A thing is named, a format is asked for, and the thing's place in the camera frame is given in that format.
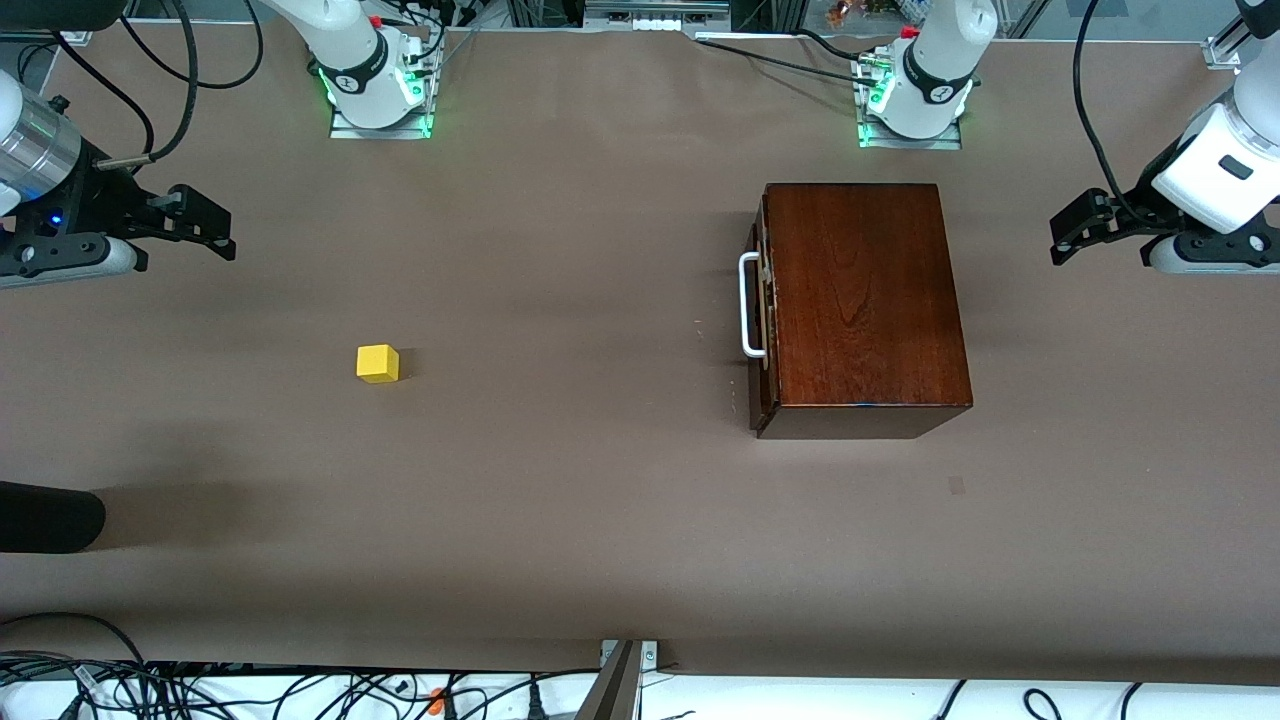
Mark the yellow block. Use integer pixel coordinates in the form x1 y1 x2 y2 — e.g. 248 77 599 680
356 344 401 385

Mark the dark brown wooden cabinet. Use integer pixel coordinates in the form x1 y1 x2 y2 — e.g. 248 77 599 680
750 182 974 441

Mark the black padded cylinder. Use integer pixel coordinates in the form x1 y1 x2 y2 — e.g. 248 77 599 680
0 482 106 554

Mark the white power strip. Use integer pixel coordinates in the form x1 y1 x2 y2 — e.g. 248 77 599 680
585 0 731 31

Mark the grey angled beam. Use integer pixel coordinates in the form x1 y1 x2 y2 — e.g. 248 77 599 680
575 640 643 720

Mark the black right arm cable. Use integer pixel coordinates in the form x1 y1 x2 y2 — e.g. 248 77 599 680
100 0 199 166

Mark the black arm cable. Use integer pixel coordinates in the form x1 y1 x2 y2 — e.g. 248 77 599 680
100 0 199 166
1072 0 1141 216

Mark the black looped cable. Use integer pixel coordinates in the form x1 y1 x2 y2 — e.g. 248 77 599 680
120 0 264 91

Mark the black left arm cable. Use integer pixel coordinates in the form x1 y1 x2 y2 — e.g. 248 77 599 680
1072 0 1141 216

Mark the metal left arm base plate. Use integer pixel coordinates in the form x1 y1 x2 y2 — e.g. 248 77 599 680
852 50 964 151

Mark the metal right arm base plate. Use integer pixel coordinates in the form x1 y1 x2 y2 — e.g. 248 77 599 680
330 40 435 140

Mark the aluminium frame profile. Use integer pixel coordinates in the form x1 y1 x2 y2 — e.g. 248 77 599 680
1205 0 1280 71

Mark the long black table cable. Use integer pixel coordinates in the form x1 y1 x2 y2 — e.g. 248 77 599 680
695 36 873 86

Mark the black arched cable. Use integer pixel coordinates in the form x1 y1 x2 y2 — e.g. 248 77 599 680
0 612 149 669

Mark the black cable beside beam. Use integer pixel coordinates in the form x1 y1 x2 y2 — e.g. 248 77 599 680
440 668 601 720

